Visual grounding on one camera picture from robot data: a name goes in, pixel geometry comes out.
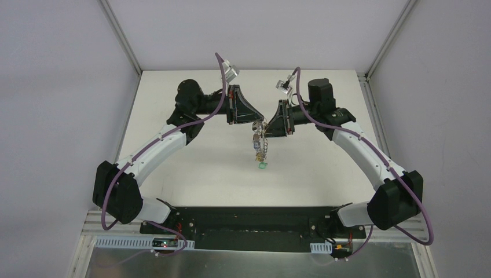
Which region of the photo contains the large metal keyring with rings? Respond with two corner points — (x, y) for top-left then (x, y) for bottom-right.
(252, 120), (268, 162)

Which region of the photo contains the green plastic key tag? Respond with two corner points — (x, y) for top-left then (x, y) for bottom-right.
(258, 162), (268, 170)

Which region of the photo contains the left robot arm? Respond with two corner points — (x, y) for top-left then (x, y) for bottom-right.
(92, 79), (264, 234)

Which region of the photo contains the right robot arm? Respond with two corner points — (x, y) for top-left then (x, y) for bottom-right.
(265, 78), (423, 237)

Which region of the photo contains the yellow plastic key tag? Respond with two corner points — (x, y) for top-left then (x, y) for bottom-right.
(256, 153), (265, 162)

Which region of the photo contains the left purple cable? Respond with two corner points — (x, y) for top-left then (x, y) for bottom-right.
(100, 52), (228, 231)

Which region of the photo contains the purple cable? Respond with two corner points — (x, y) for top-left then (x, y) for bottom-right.
(292, 67), (435, 246)
(100, 52), (228, 231)

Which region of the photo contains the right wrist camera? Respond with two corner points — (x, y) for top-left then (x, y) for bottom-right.
(276, 80), (292, 95)

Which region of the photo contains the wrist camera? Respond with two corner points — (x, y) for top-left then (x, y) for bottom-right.
(276, 80), (292, 95)
(222, 60), (240, 83)

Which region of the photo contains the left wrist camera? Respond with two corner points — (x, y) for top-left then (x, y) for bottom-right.
(222, 60), (240, 83)

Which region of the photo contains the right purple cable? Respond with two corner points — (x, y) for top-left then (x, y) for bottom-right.
(292, 67), (435, 246)

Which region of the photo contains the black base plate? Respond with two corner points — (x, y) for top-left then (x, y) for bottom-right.
(140, 206), (367, 253)

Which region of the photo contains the right white cable duct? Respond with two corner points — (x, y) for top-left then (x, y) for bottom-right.
(310, 241), (332, 254)

